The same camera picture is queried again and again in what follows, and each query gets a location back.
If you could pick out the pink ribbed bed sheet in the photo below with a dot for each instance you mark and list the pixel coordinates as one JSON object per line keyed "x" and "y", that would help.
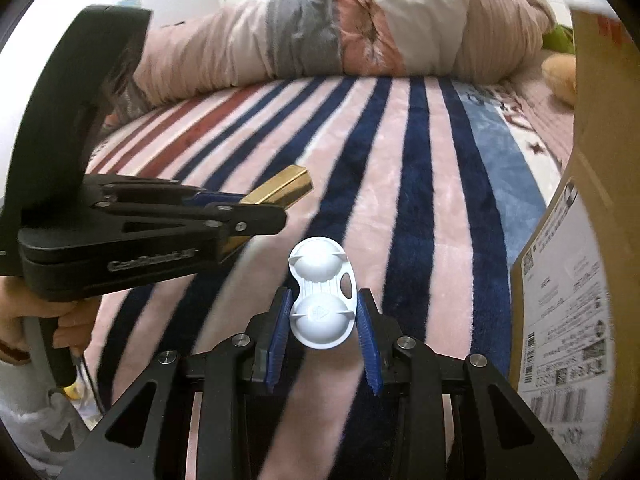
{"x": 545, "y": 115}

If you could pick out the green plush toy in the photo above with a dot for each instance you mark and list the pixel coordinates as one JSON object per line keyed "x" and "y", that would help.
{"x": 559, "y": 40}

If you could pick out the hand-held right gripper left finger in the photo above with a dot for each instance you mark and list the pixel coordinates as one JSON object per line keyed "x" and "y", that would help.
{"x": 280, "y": 340}

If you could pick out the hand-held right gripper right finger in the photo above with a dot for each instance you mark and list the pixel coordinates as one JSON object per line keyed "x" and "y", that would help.
{"x": 367, "y": 345}

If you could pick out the white contact lens case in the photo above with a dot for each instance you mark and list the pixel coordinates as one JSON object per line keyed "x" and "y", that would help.
{"x": 317, "y": 320}

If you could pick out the person's left hand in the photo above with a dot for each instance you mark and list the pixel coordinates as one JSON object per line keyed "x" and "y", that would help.
{"x": 70, "y": 327}

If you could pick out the striped plush blanket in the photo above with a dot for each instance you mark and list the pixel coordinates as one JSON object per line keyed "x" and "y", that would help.
{"x": 380, "y": 160}

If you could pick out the rolled pink grey quilt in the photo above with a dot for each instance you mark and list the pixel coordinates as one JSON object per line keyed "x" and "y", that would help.
{"x": 425, "y": 20}

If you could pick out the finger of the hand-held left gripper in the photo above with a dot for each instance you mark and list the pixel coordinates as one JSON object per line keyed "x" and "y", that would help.
{"x": 260, "y": 220}
{"x": 210, "y": 197}

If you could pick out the brown plush toy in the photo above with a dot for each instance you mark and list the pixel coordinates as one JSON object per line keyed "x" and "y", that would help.
{"x": 560, "y": 77}

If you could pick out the brown cardboard box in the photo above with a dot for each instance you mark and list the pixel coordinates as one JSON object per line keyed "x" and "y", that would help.
{"x": 590, "y": 135}

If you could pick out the gold rectangular box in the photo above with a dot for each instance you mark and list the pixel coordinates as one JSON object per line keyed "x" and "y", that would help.
{"x": 280, "y": 185}

